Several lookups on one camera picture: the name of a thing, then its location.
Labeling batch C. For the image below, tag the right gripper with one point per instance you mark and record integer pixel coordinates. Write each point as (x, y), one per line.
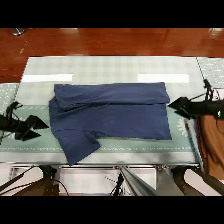
(203, 108)

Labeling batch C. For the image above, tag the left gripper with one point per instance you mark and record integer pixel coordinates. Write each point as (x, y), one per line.
(11, 124)

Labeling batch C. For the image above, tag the blue T-shirt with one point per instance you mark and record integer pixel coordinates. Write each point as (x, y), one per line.
(113, 111)

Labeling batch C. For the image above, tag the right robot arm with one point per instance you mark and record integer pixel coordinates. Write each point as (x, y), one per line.
(200, 181)

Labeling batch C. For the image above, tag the light blue garment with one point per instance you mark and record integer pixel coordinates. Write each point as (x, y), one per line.
(195, 140)

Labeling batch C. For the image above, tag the brown garment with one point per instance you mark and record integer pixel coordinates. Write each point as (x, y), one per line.
(211, 143)

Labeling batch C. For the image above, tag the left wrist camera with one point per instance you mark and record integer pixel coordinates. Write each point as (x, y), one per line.
(12, 108)

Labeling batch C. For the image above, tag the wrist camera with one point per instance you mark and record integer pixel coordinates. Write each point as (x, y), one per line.
(208, 88)
(12, 108)

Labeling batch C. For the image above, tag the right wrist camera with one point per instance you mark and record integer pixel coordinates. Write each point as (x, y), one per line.
(208, 88)

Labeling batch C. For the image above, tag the silver frame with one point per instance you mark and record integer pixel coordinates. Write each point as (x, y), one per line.
(140, 185)

